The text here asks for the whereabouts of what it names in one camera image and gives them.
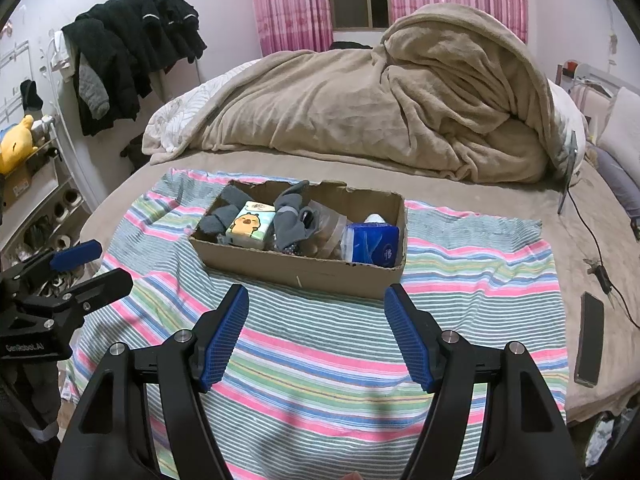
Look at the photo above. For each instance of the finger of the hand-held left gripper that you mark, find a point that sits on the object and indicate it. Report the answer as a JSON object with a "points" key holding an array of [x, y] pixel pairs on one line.
{"points": [[75, 255], [102, 285]]}

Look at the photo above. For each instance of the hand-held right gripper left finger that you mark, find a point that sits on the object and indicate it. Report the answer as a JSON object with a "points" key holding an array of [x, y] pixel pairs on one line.
{"points": [[222, 340]]}

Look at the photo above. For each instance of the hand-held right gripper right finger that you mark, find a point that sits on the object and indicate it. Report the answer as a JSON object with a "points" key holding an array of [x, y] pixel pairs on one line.
{"points": [[410, 340]]}

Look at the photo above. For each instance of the blue tissue pack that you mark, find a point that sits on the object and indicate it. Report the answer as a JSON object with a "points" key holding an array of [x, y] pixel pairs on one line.
{"points": [[372, 245]]}

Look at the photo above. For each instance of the cartoon print tissue pack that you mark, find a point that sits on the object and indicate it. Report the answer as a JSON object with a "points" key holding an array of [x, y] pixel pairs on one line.
{"points": [[247, 225]]}

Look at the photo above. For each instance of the grey knitted socks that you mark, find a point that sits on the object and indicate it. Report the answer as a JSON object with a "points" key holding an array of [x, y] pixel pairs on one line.
{"points": [[212, 222]]}

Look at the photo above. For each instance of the white sock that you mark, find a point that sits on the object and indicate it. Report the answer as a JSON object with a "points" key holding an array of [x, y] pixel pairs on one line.
{"points": [[375, 218]]}

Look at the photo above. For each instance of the clear plastic snack bag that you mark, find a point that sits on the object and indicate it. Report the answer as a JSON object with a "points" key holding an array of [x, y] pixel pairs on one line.
{"points": [[327, 232]]}

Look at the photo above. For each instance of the grey knit glove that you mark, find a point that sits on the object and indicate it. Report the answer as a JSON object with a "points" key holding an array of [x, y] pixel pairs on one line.
{"points": [[232, 195]]}

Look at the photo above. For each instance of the shoe rack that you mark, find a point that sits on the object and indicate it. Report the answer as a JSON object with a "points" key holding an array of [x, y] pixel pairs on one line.
{"points": [[50, 210]]}

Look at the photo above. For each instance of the striped cloth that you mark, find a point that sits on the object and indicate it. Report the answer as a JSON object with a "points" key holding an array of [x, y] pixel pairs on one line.
{"points": [[325, 350]]}

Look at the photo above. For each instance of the small cardboard box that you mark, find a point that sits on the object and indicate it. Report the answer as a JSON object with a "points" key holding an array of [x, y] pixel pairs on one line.
{"points": [[20, 185]]}

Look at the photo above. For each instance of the black glove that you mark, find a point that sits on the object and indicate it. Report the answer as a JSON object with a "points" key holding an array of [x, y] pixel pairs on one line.
{"points": [[135, 152]]}

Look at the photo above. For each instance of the yellow plush toy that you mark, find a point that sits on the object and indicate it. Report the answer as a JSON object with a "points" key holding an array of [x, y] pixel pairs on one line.
{"points": [[17, 145]]}

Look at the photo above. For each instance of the grey quilted garment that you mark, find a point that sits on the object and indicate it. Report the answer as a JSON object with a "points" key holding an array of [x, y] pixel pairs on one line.
{"points": [[92, 92]]}

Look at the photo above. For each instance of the white floral quilt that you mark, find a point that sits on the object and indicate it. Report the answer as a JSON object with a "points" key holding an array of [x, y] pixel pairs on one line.
{"points": [[170, 120]]}

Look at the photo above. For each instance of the black cap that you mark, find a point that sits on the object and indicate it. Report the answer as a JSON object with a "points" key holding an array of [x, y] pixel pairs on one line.
{"points": [[31, 95]]}

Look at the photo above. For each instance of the black smartphone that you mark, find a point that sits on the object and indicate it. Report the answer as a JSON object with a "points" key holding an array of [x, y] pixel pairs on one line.
{"points": [[590, 340]]}

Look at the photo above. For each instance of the beige bed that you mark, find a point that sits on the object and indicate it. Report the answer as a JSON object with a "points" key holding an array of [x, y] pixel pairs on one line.
{"points": [[525, 200]]}

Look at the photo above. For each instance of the black charger plug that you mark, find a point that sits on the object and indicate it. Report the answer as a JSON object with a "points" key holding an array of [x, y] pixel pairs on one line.
{"points": [[602, 275]]}

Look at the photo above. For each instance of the trash bin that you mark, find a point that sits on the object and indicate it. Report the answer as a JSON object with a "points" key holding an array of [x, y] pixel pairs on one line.
{"points": [[607, 440]]}

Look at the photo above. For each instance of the black jackets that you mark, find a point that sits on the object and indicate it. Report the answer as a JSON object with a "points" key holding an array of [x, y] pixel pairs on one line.
{"points": [[130, 40]]}

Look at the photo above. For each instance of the standing tablet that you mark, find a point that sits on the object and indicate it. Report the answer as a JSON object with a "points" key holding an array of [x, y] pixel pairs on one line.
{"points": [[569, 170]]}

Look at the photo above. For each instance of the beige fleece blanket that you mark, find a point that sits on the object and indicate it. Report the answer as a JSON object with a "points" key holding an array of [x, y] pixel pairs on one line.
{"points": [[350, 110]]}

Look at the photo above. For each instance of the grey pillow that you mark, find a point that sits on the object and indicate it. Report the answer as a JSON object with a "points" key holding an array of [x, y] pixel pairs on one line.
{"points": [[622, 180]]}

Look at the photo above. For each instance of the white pillow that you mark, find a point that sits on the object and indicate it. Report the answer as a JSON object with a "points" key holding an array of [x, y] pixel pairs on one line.
{"points": [[620, 125]]}

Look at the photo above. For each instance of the metal headboard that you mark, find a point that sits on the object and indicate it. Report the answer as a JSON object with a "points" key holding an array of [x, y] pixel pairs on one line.
{"points": [[595, 77]]}

